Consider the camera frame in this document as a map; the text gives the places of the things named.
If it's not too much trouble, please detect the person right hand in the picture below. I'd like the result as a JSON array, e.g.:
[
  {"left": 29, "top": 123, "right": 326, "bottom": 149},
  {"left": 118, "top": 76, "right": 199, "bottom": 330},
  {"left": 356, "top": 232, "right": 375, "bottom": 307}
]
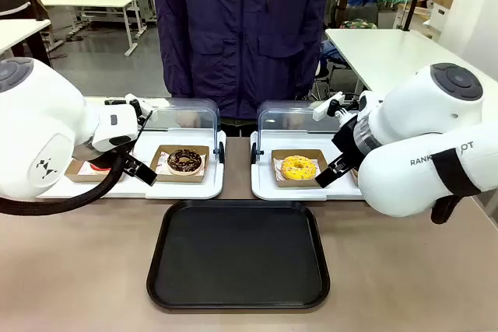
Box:
[{"left": 174, "top": 111, "right": 200, "bottom": 129}]

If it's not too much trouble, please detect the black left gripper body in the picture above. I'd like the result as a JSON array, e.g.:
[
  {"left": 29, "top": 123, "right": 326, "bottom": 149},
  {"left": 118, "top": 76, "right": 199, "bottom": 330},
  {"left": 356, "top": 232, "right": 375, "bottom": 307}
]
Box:
[{"left": 89, "top": 145, "right": 139, "bottom": 170}]

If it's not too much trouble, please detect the white display case base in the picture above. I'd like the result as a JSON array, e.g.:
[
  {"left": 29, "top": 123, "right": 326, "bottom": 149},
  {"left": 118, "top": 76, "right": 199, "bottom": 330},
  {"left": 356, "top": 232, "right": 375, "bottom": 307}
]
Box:
[
  {"left": 38, "top": 128, "right": 226, "bottom": 201},
  {"left": 250, "top": 130, "right": 365, "bottom": 202}
]

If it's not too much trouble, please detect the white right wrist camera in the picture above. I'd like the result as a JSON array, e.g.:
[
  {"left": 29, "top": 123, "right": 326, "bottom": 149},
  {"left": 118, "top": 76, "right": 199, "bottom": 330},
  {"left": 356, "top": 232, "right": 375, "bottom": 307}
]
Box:
[{"left": 313, "top": 91, "right": 361, "bottom": 123}]

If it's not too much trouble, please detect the floral patterned cushion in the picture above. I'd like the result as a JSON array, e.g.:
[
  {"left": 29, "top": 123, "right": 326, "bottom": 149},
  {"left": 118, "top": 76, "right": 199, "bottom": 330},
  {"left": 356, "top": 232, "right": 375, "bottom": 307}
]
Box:
[{"left": 341, "top": 17, "right": 379, "bottom": 31}]

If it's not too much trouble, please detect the black velcro arm strap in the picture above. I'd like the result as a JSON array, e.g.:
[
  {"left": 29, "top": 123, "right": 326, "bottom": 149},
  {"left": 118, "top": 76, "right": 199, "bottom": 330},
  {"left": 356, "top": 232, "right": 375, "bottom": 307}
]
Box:
[{"left": 430, "top": 148, "right": 484, "bottom": 199}]

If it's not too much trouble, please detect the black braided cable sleeve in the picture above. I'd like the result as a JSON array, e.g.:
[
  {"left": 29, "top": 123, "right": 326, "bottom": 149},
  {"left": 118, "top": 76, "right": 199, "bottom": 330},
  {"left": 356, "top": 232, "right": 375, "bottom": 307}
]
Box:
[{"left": 0, "top": 152, "right": 130, "bottom": 216}]

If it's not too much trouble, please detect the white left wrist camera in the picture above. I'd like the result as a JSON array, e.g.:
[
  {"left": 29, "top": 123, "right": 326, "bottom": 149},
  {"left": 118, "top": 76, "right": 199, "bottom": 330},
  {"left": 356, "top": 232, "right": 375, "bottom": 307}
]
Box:
[{"left": 124, "top": 93, "right": 155, "bottom": 120}]

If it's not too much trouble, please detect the purple jacket torso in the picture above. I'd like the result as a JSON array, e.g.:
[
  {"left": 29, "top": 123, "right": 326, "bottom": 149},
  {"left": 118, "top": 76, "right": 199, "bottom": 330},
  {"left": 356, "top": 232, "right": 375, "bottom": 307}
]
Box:
[{"left": 152, "top": 0, "right": 328, "bottom": 120}]

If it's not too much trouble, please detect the black office chair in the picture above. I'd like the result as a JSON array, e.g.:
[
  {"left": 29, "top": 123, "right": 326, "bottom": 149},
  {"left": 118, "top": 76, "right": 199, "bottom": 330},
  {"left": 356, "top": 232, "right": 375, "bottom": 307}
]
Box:
[{"left": 310, "top": 41, "right": 352, "bottom": 102}]

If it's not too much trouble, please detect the person left hand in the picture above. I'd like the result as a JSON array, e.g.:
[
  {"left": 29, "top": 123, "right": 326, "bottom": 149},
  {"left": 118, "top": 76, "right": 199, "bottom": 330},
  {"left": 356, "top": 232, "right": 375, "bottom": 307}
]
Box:
[{"left": 282, "top": 111, "right": 309, "bottom": 129}]

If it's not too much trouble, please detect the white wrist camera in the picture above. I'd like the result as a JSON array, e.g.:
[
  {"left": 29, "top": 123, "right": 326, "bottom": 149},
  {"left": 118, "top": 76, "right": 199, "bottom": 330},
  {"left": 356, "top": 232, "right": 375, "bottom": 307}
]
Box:
[
  {"left": 124, "top": 93, "right": 155, "bottom": 120},
  {"left": 313, "top": 91, "right": 361, "bottom": 123}
]

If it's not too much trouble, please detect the chocolate donut with nuts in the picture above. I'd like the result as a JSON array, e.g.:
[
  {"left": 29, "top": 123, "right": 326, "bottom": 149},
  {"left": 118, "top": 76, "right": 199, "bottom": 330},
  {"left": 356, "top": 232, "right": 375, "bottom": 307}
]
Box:
[{"left": 167, "top": 148, "right": 205, "bottom": 176}]

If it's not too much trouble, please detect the black plastic serving tray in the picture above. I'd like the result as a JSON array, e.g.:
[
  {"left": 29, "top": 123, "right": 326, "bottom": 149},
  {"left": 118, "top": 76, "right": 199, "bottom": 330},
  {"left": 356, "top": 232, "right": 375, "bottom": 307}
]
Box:
[{"left": 146, "top": 199, "right": 331, "bottom": 313}]

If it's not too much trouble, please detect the clear display case lid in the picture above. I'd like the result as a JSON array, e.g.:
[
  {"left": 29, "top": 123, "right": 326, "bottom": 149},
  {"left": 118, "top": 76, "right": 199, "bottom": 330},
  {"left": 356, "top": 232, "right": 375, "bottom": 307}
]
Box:
[
  {"left": 83, "top": 96, "right": 226, "bottom": 165},
  {"left": 251, "top": 99, "right": 345, "bottom": 165}
]

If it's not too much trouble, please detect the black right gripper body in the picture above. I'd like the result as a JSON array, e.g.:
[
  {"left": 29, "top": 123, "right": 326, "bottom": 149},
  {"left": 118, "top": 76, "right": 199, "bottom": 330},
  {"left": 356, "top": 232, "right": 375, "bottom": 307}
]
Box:
[{"left": 330, "top": 116, "right": 369, "bottom": 166}]

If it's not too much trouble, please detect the yellow sprinkled donut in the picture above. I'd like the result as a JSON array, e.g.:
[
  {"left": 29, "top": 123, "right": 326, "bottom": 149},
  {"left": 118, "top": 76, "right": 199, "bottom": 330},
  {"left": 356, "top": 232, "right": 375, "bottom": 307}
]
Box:
[{"left": 280, "top": 155, "right": 317, "bottom": 182}]

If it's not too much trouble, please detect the white storage box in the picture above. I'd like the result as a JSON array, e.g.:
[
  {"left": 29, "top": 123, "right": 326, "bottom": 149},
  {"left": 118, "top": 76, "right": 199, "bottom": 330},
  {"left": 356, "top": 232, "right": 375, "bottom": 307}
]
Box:
[{"left": 421, "top": 0, "right": 449, "bottom": 40}]

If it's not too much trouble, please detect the white workbench with frame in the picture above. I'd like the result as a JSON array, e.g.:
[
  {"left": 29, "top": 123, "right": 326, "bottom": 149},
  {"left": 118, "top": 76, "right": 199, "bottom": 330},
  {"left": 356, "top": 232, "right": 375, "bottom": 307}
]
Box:
[{"left": 38, "top": 0, "right": 139, "bottom": 58}]

